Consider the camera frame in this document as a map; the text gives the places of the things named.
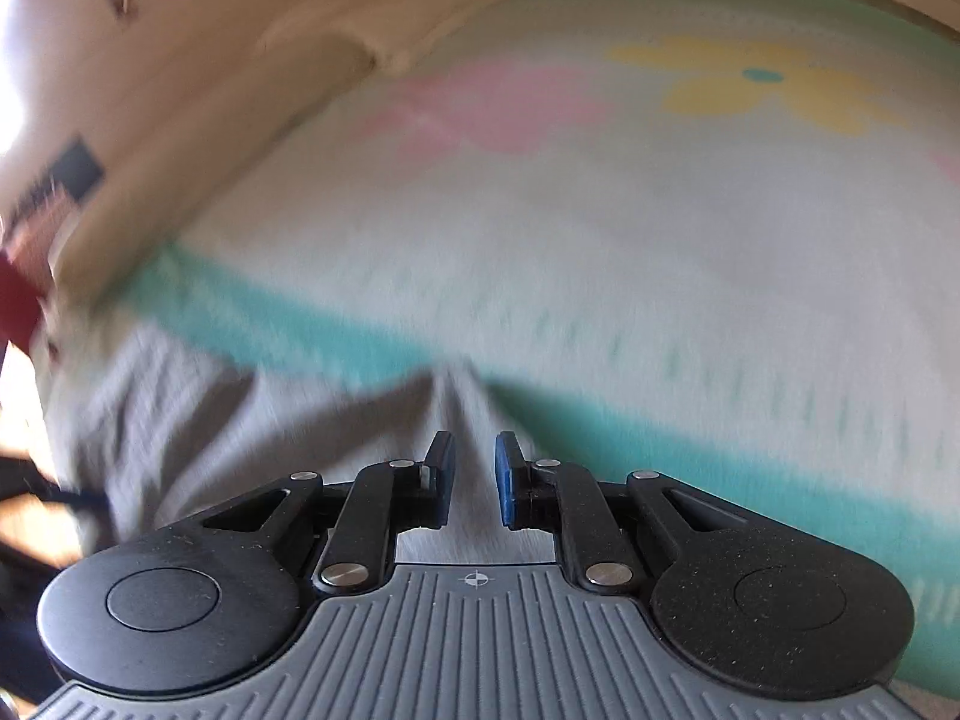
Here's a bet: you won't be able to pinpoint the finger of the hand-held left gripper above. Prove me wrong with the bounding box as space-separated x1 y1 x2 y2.
0 481 107 517

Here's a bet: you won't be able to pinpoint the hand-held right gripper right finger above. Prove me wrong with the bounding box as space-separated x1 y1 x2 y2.
493 430 755 590

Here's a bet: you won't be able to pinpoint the red object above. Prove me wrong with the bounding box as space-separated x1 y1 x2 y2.
0 249 47 355

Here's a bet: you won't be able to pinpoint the grey pants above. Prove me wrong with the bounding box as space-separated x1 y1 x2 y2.
41 322 557 567

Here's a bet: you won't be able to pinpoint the pastel floral bed sheet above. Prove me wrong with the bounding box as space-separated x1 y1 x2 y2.
112 0 960 691

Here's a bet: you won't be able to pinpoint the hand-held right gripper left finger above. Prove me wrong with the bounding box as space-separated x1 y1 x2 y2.
201 430 457 592

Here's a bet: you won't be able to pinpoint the cream pillow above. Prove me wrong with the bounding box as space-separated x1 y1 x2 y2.
259 0 560 74

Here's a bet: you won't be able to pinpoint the cream wooden bed headboard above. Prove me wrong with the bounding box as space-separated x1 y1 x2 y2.
0 0 960 312

